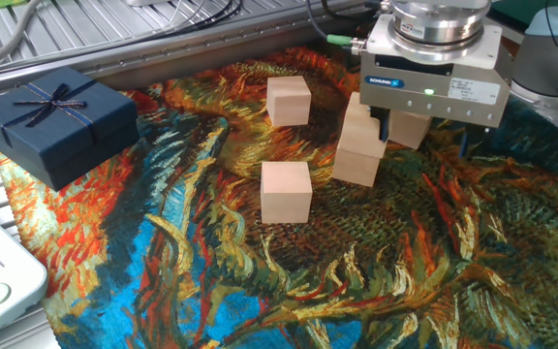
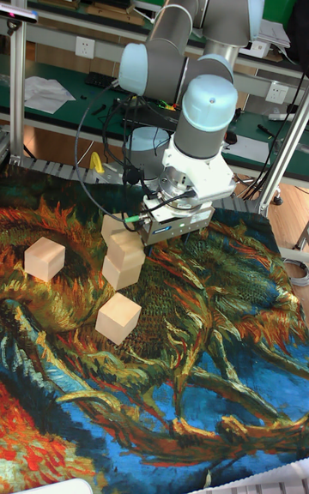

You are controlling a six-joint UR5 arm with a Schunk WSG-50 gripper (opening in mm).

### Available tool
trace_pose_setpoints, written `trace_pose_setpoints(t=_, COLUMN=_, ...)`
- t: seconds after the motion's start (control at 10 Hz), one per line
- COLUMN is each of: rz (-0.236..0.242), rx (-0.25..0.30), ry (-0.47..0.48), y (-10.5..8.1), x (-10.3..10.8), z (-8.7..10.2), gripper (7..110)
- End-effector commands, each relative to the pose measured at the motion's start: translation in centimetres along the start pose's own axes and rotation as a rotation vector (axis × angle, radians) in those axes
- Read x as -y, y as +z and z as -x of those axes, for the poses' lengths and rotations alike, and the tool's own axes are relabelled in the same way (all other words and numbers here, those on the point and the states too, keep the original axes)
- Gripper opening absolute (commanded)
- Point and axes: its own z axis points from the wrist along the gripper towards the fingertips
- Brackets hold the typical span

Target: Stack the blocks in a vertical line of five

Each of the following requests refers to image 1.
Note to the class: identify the silver Schunk gripper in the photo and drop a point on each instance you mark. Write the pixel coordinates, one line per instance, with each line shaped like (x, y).
(405, 97)

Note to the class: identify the plain wooden cube block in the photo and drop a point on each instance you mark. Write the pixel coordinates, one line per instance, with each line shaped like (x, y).
(288, 104)
(354, 170)
(407, 131)
(286, 194)
(359, 136)

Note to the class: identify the sunflower painting print cloth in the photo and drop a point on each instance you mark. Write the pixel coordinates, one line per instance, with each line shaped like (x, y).
(211, 266)

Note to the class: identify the navy gift box with ribbon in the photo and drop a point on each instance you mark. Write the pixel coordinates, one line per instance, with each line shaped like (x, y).
(66, 140)

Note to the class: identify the aluminium slotted rail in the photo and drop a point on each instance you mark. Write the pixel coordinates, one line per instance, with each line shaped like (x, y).
(187, 51)

